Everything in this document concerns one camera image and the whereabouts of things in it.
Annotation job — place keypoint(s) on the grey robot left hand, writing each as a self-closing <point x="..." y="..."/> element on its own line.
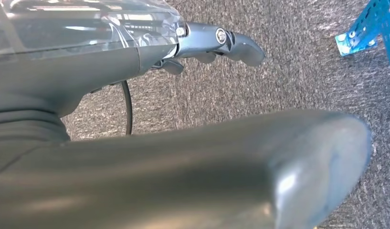
<point x="87" y="72"/>

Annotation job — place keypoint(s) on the blue steel shelf rack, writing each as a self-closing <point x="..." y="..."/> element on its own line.
<point x="365" y="25"/>

